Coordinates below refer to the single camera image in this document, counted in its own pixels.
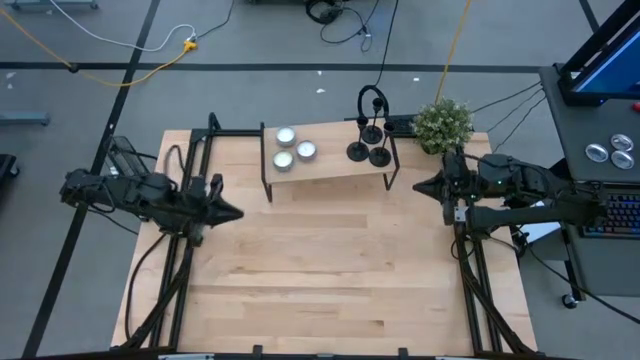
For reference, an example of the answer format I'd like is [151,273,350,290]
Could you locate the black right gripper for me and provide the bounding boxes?
[411,149,481,227]

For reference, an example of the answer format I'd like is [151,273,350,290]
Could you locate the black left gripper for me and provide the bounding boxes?
[187,173,246,247]

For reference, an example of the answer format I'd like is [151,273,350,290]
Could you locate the black candle stick holder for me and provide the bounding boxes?
[368,121,397,169]
[346,115,371,163]
[360,97,385,146]

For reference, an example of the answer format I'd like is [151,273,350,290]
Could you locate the cream wax tin candle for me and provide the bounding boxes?
[272,149,295,173]

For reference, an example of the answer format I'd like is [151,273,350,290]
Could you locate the silver tin candle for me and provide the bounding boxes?
[275,126,297,148]

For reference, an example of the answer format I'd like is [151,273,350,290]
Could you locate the purple patterned tin candle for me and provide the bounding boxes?
[295,139,318,162]

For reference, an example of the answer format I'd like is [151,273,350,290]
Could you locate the green potted plant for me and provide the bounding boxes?
[410,97,476,156]

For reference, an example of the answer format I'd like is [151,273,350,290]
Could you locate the wooden shelf riser black legs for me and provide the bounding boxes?
[259,117,401,204]

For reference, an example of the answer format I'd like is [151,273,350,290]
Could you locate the black control box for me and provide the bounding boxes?
[106,135,151,177]

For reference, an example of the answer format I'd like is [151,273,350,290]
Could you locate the white paper sheet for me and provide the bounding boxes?
[519,199,564,246]

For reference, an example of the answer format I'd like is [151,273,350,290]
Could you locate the black side desk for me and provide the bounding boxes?
[509,64,640,209]

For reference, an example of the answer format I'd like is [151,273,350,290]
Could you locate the black wheeled stand leg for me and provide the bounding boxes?
[560,249,587,310]

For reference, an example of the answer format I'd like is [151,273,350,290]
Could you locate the black keyboard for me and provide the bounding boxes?
[552,180,640,297]

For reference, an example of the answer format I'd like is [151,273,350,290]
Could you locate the black monitor blue screen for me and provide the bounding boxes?
[555,0,640,108]

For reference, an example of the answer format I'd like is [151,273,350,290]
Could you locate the grey metal stand foot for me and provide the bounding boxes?
[12,0,99,12]
[0,112,51,126]

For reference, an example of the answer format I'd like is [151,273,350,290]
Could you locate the black floor object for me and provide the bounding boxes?
[0,153,20,192]

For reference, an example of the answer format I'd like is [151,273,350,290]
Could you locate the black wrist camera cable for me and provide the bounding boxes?
[163,143,189,181]

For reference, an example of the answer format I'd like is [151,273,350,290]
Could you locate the thin black cable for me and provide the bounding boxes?
[491,96,548,154]
[470,81,544,115]
[486,88,545,134]

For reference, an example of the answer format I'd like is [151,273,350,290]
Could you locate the black arm base cable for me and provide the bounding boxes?
[87,207,140,236]

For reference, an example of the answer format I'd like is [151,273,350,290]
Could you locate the black cable over table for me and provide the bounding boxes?
[123,232,169,342]

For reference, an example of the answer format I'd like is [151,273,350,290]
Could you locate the black looped cable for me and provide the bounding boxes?
[356,0,401,120]

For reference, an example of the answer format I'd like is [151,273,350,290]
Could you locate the yellow floor cable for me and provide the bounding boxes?
[433,0,474,105]

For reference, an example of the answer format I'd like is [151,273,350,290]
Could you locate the yellow extension cable with plug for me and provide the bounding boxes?
[0,7,200,89]

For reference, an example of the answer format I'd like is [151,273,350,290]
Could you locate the white floor cable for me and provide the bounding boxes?
[47,0,197,53]

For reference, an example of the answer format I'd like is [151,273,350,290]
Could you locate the black front frame rail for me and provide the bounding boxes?
[0,343,640,360]

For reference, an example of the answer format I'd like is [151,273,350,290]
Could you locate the black cable at plug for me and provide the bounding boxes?
[194,0,236,41]

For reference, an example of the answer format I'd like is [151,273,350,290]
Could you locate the long black floor cable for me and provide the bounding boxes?
[522,244,640,326]

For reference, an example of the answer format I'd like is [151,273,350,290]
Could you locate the black cable bundle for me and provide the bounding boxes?
[304,0,375,55]

